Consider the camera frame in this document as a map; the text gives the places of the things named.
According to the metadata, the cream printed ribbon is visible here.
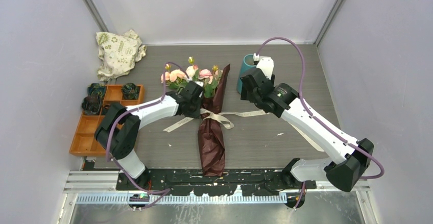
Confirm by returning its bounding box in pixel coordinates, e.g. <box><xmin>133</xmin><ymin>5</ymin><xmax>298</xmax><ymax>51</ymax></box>
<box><xmin>163</xmin><ymin>109</ymin><xmax>267</xmax><ymax>133</ymax></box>

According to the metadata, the pink flower bouquet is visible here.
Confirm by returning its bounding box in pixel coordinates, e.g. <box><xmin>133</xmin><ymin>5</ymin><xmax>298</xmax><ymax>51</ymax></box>
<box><xmin>160</xmin><ymin>57</ymin><xmax>224</xmax><ymax>98</ymax></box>

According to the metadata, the dark red wrapping paper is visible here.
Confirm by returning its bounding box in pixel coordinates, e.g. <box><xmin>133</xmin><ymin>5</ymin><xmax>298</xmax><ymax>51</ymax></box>
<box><xmin>198</xmin><ymin>64</ymin><xmax>231</xmax><ymax>177</ymax></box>

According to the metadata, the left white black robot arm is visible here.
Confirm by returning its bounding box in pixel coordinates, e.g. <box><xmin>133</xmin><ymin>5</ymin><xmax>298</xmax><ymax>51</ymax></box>
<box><xmin>94</xmin><ymin>81</ymin><xmax>204</xmax><ymax>190</ymax></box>

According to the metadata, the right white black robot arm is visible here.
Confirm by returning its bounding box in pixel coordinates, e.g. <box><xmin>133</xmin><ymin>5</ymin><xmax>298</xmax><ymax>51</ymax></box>
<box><xmin>240</xmin><ymin>69</ymin><xmax>374</xmax><ymax>192</ymax></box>

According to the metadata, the teal cylindrical vase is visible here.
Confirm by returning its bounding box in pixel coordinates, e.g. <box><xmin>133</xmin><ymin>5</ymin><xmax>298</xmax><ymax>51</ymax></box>
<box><xmin>237</xmin><ymin>54</ymin><xmax>260</xmax><ymax>97</ymax></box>

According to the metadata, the dark rolled item top-right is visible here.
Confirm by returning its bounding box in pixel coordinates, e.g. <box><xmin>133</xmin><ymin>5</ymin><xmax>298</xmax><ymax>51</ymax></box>
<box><xmin>121</xmin><ymin>83</ymin><xmax>140</xmax><ymax>100</ymax></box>

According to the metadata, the cream printed cloth bag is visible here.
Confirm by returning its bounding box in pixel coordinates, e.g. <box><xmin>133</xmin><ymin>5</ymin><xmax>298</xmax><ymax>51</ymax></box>
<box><xmin>95</xmin><ymin>29</ymin><xmax>147</xmax><ymax>82</ymax></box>

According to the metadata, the dark rolled item top-left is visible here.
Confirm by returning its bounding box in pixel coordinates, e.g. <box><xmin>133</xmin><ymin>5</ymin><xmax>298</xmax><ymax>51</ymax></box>
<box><xmin>87</xmin><ymin>83</ymin><xmax>107</xmax><ymax>99</ymax></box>

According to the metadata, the dark rolled item left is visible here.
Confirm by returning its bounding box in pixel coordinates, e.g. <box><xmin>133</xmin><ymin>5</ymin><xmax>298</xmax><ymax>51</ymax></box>
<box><xmin>81</xmin><ymin>95</ymin><xmax>102</xmax><ymax>115</ymax></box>

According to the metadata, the orange compartment tray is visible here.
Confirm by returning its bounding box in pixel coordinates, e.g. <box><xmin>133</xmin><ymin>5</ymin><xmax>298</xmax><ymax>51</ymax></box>
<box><xmin>69</xmin><ymin>85</ymin><xmax>145</xmax><ymax>157</ymax></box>

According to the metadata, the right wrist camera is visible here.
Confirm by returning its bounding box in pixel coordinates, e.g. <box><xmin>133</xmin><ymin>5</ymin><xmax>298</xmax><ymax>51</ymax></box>
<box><xmin>253</xmin><ymin>54</ymin><xmax>274</xmax><ymax>80</ymax></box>

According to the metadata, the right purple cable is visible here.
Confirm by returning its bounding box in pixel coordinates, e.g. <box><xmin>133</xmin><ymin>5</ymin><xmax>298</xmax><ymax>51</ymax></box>
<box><xmin>255</xmin><ymin>36</ymin><xmax>386</xmax><ymax>210</ymax></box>

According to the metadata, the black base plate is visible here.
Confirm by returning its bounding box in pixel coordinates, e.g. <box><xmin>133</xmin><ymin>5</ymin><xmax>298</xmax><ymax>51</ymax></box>
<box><xmin>137</xmin><ymin>168</ymin><xmax>302</xmax><ymax>196</ymax></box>

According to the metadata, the aluminium rail frame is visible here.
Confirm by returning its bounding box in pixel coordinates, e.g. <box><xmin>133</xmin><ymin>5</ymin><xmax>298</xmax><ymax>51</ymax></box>
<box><xmin>63</xmin><ymin>170</ymin><xmax>371</xmax><ymax>205</ymax></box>

